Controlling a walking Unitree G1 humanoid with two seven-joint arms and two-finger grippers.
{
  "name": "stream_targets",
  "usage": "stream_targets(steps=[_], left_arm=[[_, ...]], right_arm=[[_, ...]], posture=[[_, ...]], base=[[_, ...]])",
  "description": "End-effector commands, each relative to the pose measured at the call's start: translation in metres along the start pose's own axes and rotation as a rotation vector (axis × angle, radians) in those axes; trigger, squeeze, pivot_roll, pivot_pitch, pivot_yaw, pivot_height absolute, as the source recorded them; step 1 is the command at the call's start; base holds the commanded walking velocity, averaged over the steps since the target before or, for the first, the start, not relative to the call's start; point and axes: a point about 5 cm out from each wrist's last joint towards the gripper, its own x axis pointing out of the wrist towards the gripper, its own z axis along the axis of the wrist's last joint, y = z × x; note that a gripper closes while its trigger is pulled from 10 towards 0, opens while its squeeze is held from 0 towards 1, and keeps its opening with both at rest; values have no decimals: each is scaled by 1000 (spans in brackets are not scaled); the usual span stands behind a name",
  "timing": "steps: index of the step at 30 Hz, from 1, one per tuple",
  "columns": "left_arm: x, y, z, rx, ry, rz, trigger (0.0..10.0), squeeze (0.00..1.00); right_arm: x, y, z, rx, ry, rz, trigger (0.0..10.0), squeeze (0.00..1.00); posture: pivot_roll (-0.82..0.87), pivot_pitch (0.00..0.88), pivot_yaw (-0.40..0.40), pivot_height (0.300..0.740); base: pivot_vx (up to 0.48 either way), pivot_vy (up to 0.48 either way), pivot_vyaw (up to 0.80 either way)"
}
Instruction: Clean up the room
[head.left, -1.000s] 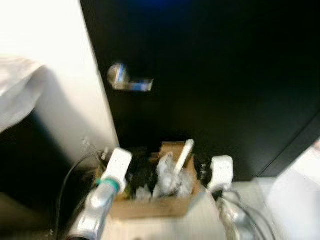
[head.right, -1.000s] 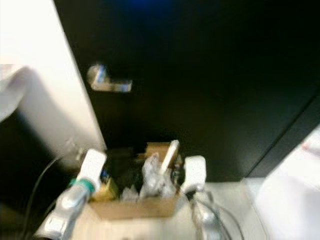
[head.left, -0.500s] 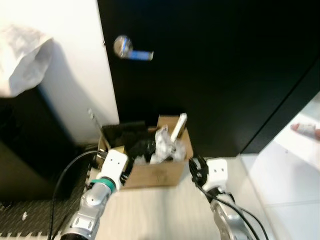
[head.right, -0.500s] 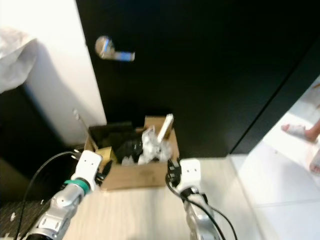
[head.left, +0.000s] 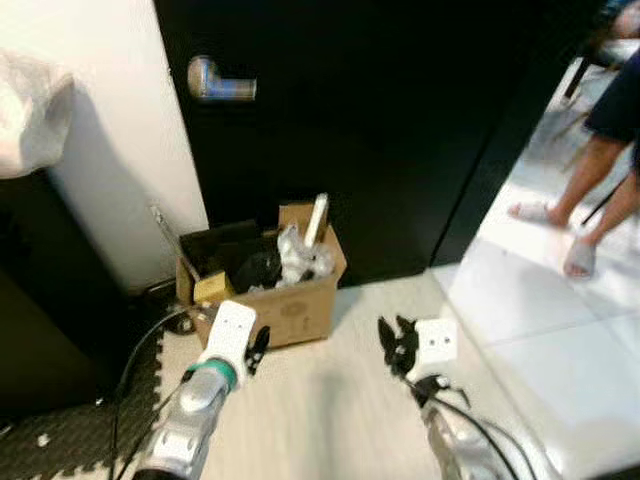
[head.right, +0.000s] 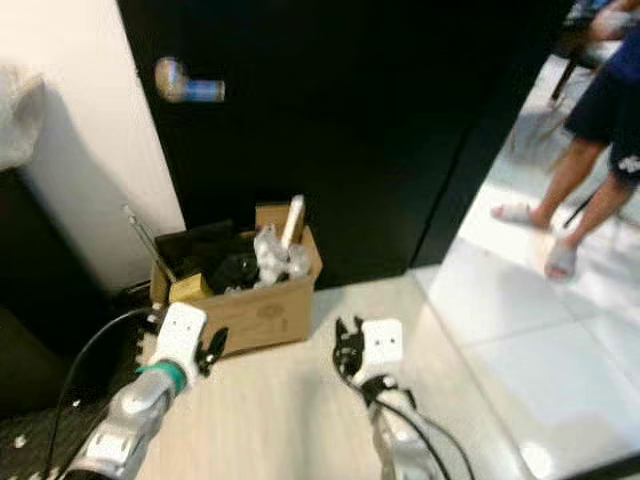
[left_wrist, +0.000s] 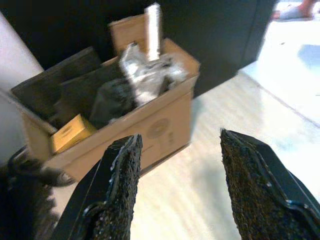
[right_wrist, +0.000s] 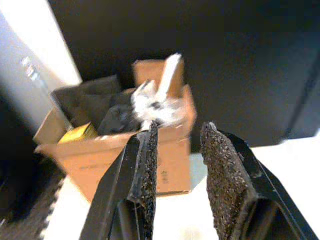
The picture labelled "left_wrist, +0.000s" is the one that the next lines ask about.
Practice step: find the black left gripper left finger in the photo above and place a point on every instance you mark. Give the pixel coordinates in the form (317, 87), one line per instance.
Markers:
(105, 205)

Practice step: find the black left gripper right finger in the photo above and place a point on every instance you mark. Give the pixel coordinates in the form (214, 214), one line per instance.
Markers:
(262, 200)

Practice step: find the white printed paper tube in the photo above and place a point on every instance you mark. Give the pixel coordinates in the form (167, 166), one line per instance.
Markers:
(153, 30)

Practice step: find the black shoe with white logo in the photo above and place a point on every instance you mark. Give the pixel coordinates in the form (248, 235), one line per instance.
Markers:
(37, 170)

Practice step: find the small yellow box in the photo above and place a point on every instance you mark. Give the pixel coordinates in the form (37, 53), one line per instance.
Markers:
(72, 133)

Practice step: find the black plastic bag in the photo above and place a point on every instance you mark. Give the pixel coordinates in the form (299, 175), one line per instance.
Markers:
(110, 102)

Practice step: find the brown cardboard box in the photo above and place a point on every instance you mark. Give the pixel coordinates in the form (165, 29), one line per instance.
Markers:
(162, 112)

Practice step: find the small black foam panel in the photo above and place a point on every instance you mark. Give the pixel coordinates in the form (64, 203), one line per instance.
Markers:
(82, 87)

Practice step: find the large black foam panel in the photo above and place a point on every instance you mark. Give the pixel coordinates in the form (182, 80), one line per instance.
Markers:
(50, 80)

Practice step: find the crumpled clear plastic wrap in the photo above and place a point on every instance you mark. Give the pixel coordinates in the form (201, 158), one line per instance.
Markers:
(150, 75)

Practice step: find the dark cabinet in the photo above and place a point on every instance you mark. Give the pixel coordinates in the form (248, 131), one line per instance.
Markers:
(225, 37)

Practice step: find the person bare foot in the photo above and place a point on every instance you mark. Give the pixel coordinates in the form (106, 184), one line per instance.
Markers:
(308, 3)

